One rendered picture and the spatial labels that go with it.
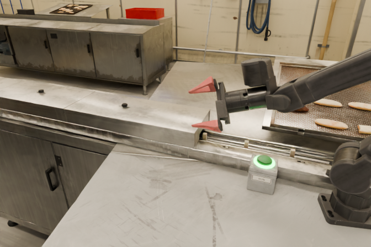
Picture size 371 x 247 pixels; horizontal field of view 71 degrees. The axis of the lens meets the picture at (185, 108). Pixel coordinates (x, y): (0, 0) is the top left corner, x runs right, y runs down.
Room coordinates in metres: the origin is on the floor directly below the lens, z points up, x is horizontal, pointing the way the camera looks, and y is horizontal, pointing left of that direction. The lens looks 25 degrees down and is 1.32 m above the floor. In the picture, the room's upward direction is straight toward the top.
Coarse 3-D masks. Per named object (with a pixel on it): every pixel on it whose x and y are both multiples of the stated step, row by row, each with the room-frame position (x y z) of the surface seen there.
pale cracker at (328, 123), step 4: (316, 120) 0.78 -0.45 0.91; (320, 120) 0.78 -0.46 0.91; (324, 120) 0.77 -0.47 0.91; (328, 120) 0.77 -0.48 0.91; (332, 120) 0.77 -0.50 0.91; (320, 124) 0.76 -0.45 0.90; (324, 124) 0.76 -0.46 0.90; (328, 124) 0.75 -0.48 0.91; (332, 124) 0.75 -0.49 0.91; (336, 124) 0.75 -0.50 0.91; (340, 124) 0.75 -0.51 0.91; (344, 124) 0.75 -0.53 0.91; (340, 128) 0.74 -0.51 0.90; (344, 128) 0.74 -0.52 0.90
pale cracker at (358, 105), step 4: (348, 104) 0.87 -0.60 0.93; (352, 104) 0.86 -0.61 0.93; (356, 104) 0.86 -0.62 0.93; (360, 104) 0.85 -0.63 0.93; (364, 104) 0.85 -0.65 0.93; (368, 104) 0.85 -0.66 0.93; (356, 108) 0.85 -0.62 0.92; (360, 108) 0.84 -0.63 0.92; (364, 108) 0.83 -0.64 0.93; (368, 108) 0.83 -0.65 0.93
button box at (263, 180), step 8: (248, 168) 0.61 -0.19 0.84; (256, 168) 0.54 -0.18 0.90; (272, 168) 0.54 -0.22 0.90; (248, 176) 0.54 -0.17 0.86; (256, 176) 0.53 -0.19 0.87; (264, 176) 0.53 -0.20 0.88; (272, 176) 0.52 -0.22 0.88; (248, 184) 0.54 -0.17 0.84; (256, 184) 0.53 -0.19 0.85; (264, 184) 0.53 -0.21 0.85; (272, 184) 0.52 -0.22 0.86; (264, 192) 0.53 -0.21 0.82; (272, 192) 0.52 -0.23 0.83
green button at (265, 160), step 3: (258, 156) 0.58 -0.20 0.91; (261, 156) 0.58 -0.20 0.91; (264, 156) 0.58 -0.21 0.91; (267, 156) 0.58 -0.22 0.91; (258, 159) 0.56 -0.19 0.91; (261, 159) 0.56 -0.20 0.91; (264, 159) 0.56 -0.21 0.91; (267, 159) 0.56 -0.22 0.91; (270, 159) 0.56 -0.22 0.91; (258, 162) 0.55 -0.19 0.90; (261, 162) 0.55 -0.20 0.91; (264, 162) 0.55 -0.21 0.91; (267, 162) 0.55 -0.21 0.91; (270, 162) 0.55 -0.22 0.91; (264, 165) 0.54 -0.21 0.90; (267, 165) 0.54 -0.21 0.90
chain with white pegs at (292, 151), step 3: (204, 132) 0.76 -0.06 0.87; (204, 135) 0.75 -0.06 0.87; (204, 138) 0.75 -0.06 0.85; (213, 141) 0.75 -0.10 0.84; (246, 141) 0.70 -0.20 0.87; (246, 144) 0.70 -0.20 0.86; (243, 147) 0.70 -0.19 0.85; (246, 147) 0.70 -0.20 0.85; (258, 150) 0.70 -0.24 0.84; (291, 150) 0.66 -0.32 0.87; (294, 150) 0.66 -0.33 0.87; (291, 153) 0.65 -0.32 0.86; (294, 153) 0.65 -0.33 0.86; (291, 156) 0.65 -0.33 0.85; (306, 159) 0.65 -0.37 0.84
